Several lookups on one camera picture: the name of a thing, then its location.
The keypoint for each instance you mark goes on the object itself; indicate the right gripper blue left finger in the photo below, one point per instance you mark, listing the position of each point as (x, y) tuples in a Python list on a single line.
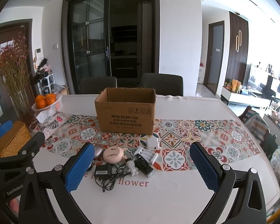
[(77, 165)]

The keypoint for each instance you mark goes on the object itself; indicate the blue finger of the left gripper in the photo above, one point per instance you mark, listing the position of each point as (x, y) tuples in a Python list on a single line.
[(31, 148), (4, 128)]

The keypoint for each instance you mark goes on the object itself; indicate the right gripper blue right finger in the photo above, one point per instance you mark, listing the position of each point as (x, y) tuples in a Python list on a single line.
[(205, 164)]

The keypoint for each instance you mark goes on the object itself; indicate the silver egg-shaped object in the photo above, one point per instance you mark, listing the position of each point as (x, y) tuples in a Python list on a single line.
[(98, 151)]

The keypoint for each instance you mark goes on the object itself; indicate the black power adapter with cable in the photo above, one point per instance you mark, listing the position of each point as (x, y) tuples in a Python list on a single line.
[(106, 175)]

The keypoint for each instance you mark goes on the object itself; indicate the pink round device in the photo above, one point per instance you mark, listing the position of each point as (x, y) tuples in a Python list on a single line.
[(114, 154)]

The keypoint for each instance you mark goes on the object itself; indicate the white battery charger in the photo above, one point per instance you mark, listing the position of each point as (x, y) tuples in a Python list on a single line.
[(148, 155)]

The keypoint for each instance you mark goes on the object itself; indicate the white square power adapter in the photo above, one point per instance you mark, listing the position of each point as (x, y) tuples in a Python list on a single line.
[(153, 143)]

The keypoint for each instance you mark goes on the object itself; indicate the small black device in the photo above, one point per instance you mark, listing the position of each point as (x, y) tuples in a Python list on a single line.
[(144, 167)]

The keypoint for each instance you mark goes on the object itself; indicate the woven yellow box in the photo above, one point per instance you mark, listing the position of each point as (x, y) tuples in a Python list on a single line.
[(12, 141)]

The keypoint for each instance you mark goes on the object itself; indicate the patterned tissue cover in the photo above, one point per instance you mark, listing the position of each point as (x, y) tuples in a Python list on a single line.
[(49, 122)]

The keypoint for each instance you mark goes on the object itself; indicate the patterned table runner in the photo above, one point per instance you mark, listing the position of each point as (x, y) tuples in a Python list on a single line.
[(167, 148)]

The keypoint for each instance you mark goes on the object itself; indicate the oranges in basket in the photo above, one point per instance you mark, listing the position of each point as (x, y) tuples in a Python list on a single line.
[(45, 101)]

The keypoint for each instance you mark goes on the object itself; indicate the white fruit basket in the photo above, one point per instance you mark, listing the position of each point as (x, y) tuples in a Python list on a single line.
[(56, 106)]

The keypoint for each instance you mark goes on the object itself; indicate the white shoe shelf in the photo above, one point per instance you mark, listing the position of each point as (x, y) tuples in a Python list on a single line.
[(45, 84)]

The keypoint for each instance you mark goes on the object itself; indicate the brown cardboard box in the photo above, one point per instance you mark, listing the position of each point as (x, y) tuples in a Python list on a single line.
[(126, 110)]

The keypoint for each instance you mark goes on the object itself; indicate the glass vase with red flowers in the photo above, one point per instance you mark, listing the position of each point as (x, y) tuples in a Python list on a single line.
[(14, 75)]

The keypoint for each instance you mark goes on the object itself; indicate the left dark dining chair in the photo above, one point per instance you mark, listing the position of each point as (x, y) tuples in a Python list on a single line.
[(95, 85)]

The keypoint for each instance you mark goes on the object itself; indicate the dark dining chair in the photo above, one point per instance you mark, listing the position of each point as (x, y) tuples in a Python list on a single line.
[(163, 84), (95, 85)]

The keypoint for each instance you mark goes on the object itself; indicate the right dark dining chair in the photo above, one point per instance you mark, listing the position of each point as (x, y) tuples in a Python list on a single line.
[(163, 84)]

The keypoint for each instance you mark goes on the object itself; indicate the dark glass sliding door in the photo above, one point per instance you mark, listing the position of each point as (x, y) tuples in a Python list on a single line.
[(110, 38)]

